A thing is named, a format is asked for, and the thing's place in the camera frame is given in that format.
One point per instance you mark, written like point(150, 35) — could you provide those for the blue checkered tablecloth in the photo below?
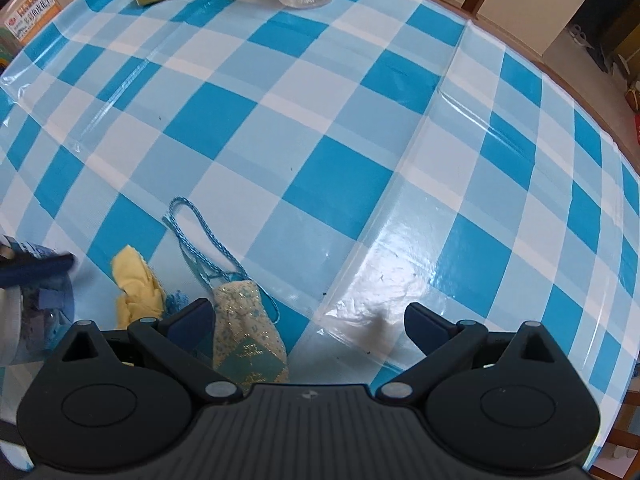
point(325, 135)

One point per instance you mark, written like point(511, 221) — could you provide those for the yellow cloth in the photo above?
point(137, 290)

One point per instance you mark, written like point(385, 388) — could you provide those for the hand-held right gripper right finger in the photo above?
point(425, 322)

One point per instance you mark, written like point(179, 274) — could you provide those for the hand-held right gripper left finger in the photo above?
point(192, 320)

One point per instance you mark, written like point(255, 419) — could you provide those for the clear jar with white lid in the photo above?
point(45, 310)

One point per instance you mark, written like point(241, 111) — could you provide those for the labelled plastic container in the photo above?
point(30, 10)

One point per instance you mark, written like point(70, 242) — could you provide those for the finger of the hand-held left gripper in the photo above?
point(35, 267)

